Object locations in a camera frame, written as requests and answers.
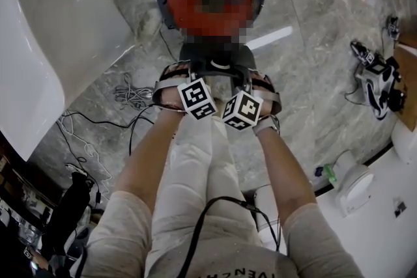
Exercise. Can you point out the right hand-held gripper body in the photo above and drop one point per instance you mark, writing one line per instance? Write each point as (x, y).
(243, 110)

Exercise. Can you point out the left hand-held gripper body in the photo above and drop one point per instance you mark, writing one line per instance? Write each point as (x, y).
(196, 99)

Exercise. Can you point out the black vacuum cleaner piece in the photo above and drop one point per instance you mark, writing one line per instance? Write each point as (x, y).
(217, 57)

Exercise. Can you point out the person's left forearm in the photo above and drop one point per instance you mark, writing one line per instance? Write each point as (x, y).
(150, 156)

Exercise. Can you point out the person's right forearm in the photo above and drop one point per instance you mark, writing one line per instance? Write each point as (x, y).
(286, 172)

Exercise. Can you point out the person's right hand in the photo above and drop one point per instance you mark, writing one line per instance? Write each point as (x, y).
(268, 96)

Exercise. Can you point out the person's left hand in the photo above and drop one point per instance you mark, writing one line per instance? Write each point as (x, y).
(167, 97)

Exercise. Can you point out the grey wristband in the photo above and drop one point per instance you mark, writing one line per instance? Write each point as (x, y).
(266, 126)

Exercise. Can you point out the person's white trousers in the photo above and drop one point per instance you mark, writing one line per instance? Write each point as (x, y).
(195, 172)

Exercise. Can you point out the green plastic clip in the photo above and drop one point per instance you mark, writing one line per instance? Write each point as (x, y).
(328, 172)

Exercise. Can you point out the white round device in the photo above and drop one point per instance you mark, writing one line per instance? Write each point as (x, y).
(353, 185)

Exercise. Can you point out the spare hand-held gripper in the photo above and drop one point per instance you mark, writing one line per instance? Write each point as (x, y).
(379, 84)

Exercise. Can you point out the person's grey shirt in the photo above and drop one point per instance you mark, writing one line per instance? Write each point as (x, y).
(114, 237)

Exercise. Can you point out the white bathtub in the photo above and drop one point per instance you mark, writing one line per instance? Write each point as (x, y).
(42, 42)

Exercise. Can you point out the small black electronic module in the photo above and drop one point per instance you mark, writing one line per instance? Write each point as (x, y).
(393, 26)

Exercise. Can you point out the white platform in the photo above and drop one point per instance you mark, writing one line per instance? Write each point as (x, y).
(368, 231)

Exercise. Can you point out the small black sticker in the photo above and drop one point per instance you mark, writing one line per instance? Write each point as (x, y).
(400, 208)

